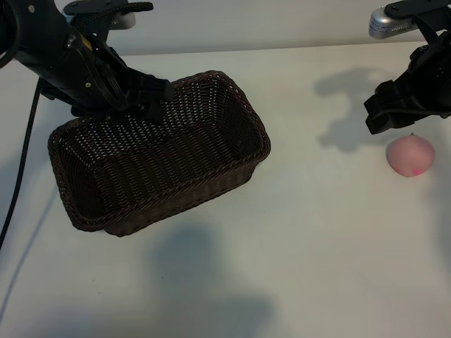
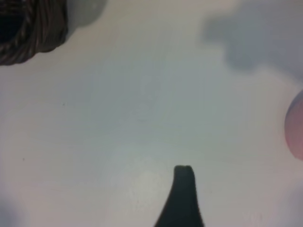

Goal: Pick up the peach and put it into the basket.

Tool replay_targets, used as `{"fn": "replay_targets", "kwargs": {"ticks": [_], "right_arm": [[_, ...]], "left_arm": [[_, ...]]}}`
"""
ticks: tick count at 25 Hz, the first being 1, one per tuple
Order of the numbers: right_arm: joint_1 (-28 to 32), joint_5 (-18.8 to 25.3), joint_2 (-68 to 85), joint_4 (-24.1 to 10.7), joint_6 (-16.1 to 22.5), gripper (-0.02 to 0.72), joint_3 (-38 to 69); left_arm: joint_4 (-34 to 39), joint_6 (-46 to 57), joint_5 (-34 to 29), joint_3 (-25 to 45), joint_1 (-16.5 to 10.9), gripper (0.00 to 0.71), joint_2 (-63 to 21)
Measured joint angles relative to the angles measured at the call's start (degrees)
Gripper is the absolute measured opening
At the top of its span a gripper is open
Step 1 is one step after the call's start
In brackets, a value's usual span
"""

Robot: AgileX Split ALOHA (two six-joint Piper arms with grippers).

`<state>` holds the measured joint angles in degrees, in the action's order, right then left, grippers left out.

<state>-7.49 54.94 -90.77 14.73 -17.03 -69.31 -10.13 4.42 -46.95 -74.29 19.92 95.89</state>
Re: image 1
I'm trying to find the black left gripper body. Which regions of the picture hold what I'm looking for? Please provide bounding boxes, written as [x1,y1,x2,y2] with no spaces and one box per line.
[33,26,174,120]

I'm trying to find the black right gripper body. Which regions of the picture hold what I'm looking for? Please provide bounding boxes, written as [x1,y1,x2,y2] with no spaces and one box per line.
[364,33,451,135]

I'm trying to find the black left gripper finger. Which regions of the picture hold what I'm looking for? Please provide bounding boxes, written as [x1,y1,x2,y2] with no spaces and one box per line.
[144,101,165,125]

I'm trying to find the dark brown wicker basket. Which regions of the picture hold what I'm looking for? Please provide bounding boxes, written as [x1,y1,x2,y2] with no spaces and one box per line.
[47,70,272,237]

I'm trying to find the pink peach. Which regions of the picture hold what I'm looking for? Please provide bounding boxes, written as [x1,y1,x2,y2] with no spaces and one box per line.
[385,132,436,177]

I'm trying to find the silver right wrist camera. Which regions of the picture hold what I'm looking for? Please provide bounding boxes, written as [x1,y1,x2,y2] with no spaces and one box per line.
[369,7,422,39]

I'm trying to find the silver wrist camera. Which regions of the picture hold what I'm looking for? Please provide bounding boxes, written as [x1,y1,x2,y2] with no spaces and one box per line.
[369,7,422,39]
[107,13,137,31]

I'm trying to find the black braided cable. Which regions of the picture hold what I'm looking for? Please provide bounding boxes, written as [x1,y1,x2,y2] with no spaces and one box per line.
[0,77,44,251]

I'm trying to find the black right camera mount bracket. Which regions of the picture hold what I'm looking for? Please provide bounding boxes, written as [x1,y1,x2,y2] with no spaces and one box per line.
[383,0,445,49]

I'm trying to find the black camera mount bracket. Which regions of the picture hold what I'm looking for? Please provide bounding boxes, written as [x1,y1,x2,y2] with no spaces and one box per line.
[383,0,445,49]
[64,1,155,17]

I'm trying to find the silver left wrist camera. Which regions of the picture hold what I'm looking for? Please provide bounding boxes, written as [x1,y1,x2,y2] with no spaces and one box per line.
[107,13,137,31]

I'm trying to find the black left camera mount bracket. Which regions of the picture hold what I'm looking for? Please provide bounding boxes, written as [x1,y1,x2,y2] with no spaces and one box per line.
[64,1,155,17]

